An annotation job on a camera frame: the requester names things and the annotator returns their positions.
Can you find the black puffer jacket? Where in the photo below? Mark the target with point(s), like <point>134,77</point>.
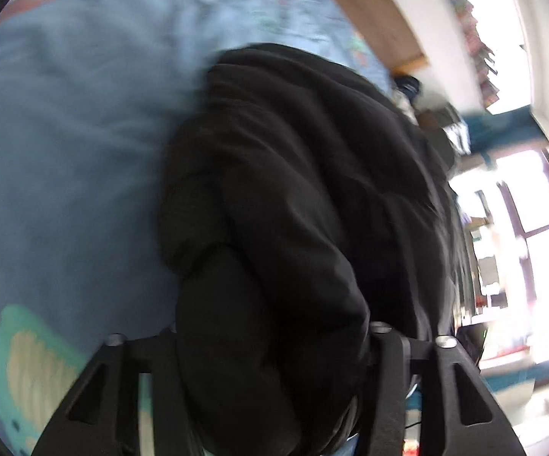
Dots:
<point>298,207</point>

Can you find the blue dinosaur print bedspread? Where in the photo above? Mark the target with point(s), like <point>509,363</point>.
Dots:
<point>90,91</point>

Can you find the teal curtain right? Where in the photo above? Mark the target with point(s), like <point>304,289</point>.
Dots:
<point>489,131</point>

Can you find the wooden headboard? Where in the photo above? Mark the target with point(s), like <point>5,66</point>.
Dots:
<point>387,33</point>

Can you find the row of books on shelf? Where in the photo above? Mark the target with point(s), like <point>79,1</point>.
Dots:
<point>481,55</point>

